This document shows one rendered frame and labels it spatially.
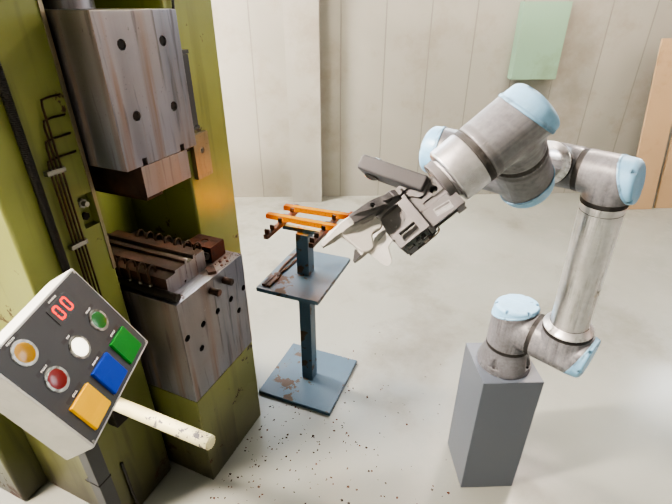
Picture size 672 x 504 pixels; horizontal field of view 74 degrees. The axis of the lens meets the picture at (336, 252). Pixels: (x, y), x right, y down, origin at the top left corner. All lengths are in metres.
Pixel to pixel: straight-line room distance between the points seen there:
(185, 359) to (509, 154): 1.33
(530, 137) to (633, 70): 4.65
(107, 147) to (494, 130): 1.06
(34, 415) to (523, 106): 1.04
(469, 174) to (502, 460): 1.58
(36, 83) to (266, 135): 3.35
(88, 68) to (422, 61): 3.53
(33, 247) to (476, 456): 1.70
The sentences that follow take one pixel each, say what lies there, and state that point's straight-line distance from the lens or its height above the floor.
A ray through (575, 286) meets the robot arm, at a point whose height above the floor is 1.06.
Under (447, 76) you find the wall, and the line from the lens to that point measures 4.59.
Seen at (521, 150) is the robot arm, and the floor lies 1.60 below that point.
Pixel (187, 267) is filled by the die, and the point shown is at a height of 0.97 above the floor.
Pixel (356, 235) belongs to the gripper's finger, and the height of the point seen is 1.49.
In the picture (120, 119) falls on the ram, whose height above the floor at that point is 1.51.
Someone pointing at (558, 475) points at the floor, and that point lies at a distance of 2.35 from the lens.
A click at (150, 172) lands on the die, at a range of 1.45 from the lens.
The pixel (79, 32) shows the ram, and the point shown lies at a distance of 1.37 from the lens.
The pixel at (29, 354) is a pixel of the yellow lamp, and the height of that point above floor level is 1.16.
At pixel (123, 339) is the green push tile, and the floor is 1.02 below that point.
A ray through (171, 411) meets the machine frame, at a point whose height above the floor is 0.36.
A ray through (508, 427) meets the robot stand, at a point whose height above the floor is 0.37.
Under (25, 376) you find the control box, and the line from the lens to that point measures 1.10.
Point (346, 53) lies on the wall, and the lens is 4.42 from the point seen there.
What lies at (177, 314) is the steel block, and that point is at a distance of 1.58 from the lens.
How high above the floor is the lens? 1.78
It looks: 29 degrees down
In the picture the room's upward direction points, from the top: straight up
